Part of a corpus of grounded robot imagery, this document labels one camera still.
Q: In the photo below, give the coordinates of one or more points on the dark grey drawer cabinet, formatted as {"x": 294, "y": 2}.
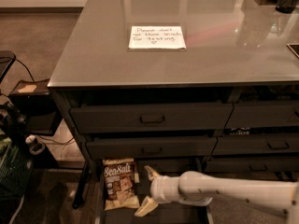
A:
{"x": 236, "y": 51}

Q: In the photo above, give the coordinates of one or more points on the top left drawer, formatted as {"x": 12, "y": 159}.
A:
{"x": 150, "y": 118}

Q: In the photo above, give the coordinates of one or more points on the black crate on left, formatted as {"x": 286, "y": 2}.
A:
{"x": 15, "y": 169}

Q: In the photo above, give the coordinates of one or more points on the open bottom left drawer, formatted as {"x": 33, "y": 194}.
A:
{"x": 171, "y": 213}

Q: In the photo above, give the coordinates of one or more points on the dark side table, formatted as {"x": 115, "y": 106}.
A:
{"x": 35, "y": 102}

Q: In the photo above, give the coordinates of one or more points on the white handwritten paper note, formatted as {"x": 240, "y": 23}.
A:
{"x": 156, "y": 37}

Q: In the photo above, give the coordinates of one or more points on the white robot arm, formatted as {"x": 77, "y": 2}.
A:
{"x": 197, "y": 189}

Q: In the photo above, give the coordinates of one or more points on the middle left drawer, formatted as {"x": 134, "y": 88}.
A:
{"x": 151, "y": 147}

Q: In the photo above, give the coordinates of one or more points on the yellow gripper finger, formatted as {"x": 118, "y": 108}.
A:
{"x": 152, "y": 173}
{"x": 146, "y": 207}

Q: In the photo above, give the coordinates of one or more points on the bottom right drawer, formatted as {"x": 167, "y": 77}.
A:
{"x": 256, "y": 164}

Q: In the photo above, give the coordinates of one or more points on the brown sea salt chip bag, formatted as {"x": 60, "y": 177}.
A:
{"x": 120, "y": 179}

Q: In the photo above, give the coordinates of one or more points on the snack bag in right drawer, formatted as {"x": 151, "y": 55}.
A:
{"x": 237, "y": 131}

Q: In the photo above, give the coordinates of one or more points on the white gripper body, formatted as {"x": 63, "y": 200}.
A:
{"x": 160, "y": 188}

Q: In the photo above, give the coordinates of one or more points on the middle right drawer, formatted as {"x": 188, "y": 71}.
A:
{"x": 257, "y": 144}

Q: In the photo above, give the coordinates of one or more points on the top right drawer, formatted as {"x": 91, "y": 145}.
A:
{"x": 264, "y": 114}

